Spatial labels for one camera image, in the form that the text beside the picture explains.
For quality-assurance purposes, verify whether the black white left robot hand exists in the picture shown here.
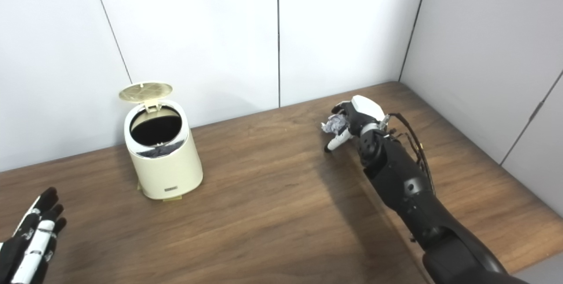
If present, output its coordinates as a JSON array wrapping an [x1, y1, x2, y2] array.
[[0, 187, 67, 284]]

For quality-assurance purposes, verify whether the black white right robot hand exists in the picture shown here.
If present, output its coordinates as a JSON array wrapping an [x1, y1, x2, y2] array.
[[324, 95, 385, 153]]

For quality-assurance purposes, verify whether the white paper ball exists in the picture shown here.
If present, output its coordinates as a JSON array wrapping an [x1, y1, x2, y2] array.
[[322, 114, 350, 136]]

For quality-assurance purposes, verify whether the cream round bin lid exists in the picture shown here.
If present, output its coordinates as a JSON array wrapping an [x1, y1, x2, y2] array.
[[119, 82, 173, 113]]

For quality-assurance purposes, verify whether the cream-colored trash bin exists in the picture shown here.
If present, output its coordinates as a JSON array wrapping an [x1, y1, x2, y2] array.
[[124, 102, 204, 200]]

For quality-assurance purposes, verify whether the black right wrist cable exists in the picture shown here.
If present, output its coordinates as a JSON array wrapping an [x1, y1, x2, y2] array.
[[383, 113, 436, 197]]

